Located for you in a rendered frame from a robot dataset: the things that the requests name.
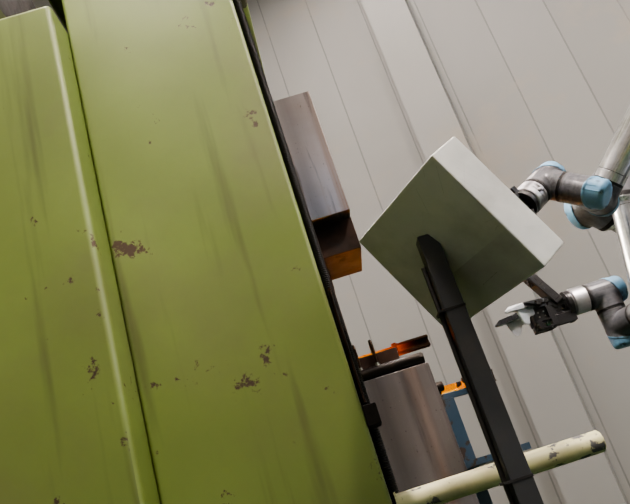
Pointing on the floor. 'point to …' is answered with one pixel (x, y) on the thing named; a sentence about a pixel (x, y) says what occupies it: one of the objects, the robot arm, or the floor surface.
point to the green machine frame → (215, 264)
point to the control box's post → (479, 373)
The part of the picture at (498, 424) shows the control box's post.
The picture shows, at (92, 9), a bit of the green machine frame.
